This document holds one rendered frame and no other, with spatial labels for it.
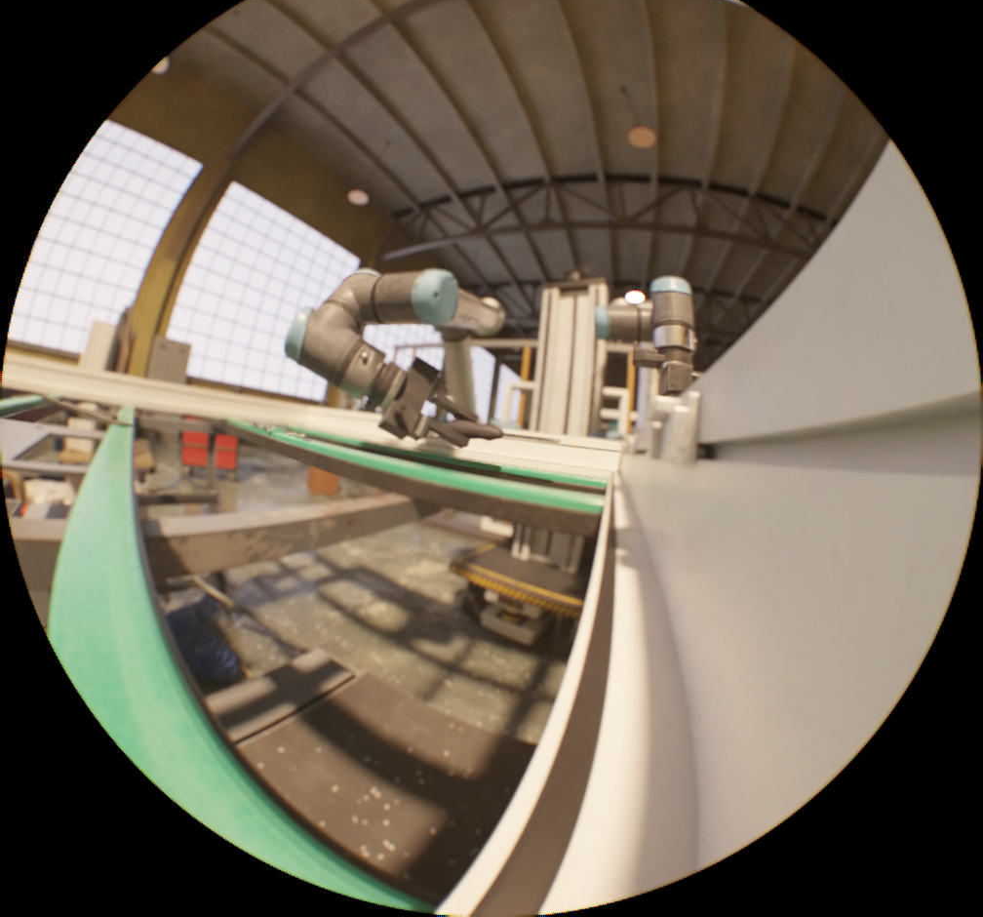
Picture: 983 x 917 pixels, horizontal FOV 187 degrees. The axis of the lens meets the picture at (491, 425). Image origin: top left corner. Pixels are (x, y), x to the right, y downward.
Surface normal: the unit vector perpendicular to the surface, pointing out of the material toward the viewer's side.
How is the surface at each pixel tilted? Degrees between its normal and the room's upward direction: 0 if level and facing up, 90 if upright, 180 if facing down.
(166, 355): 90
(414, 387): 75
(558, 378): 90
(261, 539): 90
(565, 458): 90
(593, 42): 180
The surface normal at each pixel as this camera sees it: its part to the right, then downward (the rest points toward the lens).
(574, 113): -0.13, 0.99
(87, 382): 0.91, 0.10
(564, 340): -0.54, -0.10
